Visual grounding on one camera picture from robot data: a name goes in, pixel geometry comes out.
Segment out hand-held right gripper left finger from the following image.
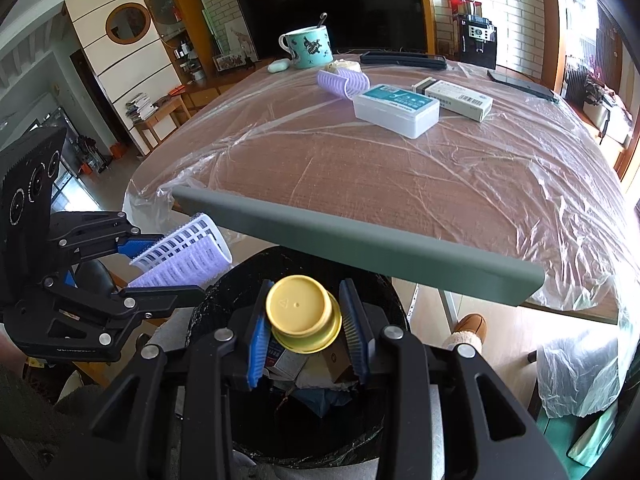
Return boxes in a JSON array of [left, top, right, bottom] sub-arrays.
[[47, 280, 276, 480]]

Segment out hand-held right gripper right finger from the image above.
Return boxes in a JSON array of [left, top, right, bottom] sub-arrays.
[[339, 278, 568, 480]]

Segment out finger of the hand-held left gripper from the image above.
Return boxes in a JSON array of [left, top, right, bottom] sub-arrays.
[[42, 276, 207, 347], [47, 210, 166, 262]]

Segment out lavender hair roller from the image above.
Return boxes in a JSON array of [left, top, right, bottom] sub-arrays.
[[316, 69, 371, 100], [129, 213, 233, 289]]

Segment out yellow plastic cup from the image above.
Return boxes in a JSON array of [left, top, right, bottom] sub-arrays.
[[265, 275, 343, 353]]

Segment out black trash bin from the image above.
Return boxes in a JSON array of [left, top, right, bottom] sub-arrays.
[[187, 246, 413, 466]]

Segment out white blue paper box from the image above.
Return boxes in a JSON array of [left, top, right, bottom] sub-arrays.
[[265, 332, 311, 381]]

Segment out grey green chair back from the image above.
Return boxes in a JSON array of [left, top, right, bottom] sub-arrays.
[[171, 185, 545, 306]]

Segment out brown fuzzy slipper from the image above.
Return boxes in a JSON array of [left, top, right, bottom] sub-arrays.
[[442, 312, 488, 353]]

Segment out wooden side table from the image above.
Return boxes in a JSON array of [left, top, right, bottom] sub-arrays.
[[132, 95, 193, 156]]

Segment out stack of magazines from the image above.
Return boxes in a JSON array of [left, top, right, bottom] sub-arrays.
[[125, 92, 158, 122]]

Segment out wooden display shelf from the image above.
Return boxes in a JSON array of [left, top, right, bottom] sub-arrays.
[[134, 0, 207, 81]]

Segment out white plastic box teal label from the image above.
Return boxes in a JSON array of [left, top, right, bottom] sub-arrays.
[[352, 83, 441, 140]]

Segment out giraffe picture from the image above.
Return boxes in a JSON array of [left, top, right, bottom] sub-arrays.
[[225, 20, 258, 58]]

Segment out white medicine box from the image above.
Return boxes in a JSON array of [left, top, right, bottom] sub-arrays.
[[424, 79, 494, 123]]

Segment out teal patterned mug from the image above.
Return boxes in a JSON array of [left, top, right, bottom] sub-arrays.
[[278, 25, 334, 70]]

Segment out dark blue phone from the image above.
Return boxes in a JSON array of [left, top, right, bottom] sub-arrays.
[[359, 50, 448, 71]]

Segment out smartphone with lit screen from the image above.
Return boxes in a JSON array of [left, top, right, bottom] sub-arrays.
[[487, 69, 560, 104]]

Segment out black coffee machine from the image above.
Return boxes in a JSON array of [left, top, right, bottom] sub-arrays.
[[457, 15, 498, 70]]

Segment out white storage box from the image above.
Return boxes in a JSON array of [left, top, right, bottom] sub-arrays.
[[597, 105, 635, 145]]

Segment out dark bag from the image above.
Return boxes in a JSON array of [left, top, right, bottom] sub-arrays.
[[582, 77, 623, 121]]

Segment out round wooden wall mirror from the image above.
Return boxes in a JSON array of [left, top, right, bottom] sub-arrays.
[[105, 2, 152, 45]]

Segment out small picture frame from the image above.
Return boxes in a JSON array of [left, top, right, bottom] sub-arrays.
[[212, 52, 251, 72]]

